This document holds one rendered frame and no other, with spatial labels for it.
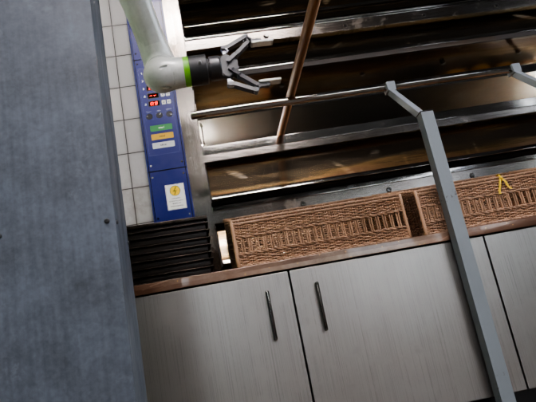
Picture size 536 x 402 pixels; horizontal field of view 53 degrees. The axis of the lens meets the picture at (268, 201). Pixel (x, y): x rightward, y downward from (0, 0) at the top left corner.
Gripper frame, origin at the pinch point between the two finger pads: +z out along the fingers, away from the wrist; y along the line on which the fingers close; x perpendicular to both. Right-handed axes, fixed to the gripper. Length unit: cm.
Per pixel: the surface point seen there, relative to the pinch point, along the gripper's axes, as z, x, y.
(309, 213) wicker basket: 3.5, -9.9, 47.7
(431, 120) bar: 44, 2, 27
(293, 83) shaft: 8.0, -13.9, 1.4
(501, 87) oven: 124, -78, -15
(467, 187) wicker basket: 55, -9, 48
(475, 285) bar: 44, 2, 79
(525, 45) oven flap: 120, -48, -19
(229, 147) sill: -13, -60, 3
